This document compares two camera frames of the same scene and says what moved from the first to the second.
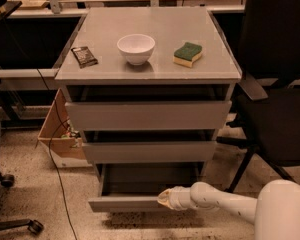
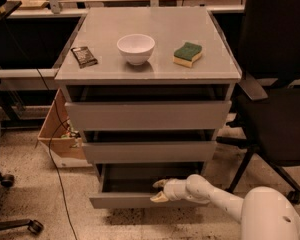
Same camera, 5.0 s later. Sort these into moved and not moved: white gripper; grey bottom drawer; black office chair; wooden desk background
Moved: white gripper
Not moved: wooden desk background; grey bottom drawer; black office chair
